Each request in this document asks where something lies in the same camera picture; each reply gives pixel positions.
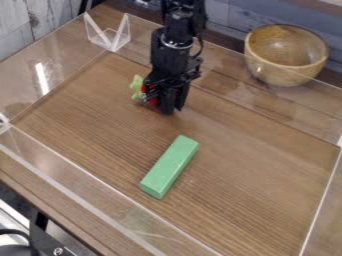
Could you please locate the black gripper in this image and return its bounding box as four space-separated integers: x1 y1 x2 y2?
140 27 203 114

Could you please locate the red plush strawberry toy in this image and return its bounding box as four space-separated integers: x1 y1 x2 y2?
130 75 159 105

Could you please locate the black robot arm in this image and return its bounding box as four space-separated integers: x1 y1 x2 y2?
143 0 207 115

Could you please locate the green rectangular block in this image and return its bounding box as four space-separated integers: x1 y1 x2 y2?
139 135 199 199

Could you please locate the wooden bowl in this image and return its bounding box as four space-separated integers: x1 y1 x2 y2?
245 24 330 88

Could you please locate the black table leg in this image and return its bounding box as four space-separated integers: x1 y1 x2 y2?
35 212 50 231

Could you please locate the black device with logo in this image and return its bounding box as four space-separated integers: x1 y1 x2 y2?
30 225 78 256

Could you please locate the clear acrylic corner bracket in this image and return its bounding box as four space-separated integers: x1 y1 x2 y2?
83 13 131 52

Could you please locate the clear acrylic tray enclosure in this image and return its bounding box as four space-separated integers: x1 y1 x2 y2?
0 15 342 256

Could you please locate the black cable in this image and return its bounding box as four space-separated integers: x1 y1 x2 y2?
0 229 35 256

